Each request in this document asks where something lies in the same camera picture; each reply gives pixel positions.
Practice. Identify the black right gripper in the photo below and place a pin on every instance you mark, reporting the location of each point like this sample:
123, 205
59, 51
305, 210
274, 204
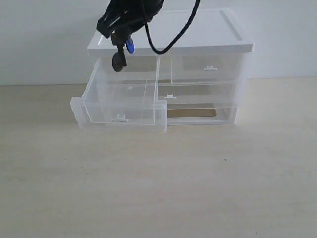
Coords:
130, 14

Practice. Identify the key bunch with blue tag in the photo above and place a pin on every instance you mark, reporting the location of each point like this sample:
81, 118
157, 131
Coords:
118, 59

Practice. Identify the white plastic drawer cabinet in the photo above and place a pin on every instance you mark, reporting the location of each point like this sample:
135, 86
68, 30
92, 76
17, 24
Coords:
211, 32

